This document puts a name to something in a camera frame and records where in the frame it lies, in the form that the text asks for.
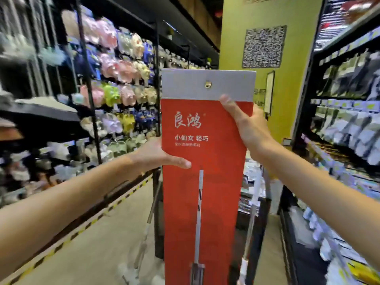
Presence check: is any person's left hand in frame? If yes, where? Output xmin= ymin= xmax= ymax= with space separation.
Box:
xmin=128 ymin=137 xmax=192 ymax=174

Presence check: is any person's right hand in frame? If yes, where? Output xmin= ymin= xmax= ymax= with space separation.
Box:
xmin=219 ymin=94 xmax=275 ymax=158

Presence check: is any red and grey mop box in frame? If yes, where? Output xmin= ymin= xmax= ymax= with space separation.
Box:
xmin=161 ymin=68 xmax=257 ymax=285

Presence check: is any person's left forearm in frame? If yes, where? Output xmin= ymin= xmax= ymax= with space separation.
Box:
xmin=0 ymin=154 xmax=140 ymax=281

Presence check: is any person's right forearm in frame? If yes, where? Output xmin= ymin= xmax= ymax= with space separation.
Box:
xmin=252 ymin=141 xmax=380 ymax=272

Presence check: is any white framed notice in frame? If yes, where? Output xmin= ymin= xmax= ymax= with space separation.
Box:
xmin=264 ymin=70 xmax=275 ymax=117

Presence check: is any yellow pillar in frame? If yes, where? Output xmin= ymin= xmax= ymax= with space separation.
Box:
xmin=219 ymin=0 xmax=324 ymax=146

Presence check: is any black and white code poster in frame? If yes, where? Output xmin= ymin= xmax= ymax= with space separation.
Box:
xmin=242 ymin=25 xmax=287 ymax=69

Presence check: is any grey mop with flat head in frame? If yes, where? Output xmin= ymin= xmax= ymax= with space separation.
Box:
xmin=119 ymin=181 xmax=162 ymax=285

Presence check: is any rack of colourful slippers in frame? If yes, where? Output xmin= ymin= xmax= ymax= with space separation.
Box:
xmin=61 ymin=9 xmax=159 ymax=158

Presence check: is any black display stand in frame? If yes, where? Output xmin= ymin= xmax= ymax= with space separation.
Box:
xmin=229 ymin=163 xmax=272 ymax=285

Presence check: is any black shelf unit with packets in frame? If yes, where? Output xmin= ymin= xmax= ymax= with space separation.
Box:
xmin=279 ymin=0 xmax=380 ymax=285

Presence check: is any row of hanging sock packets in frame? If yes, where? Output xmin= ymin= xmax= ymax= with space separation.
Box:
xmin=310 ymin=50 xmax=380 ymax=166

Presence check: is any black shelf unit with slippers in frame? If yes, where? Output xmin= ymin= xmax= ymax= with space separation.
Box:
xmin=0 ymin=0 xmax=220 ymax=211

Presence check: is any row of packets on shelf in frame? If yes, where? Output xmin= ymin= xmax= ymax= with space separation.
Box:
xmin=301 ymin=135 xmax=380 ymax=285

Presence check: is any white mop handle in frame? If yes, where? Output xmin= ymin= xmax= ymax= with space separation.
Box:
xmin=237 ymin=167 xmax=263 ymax=285

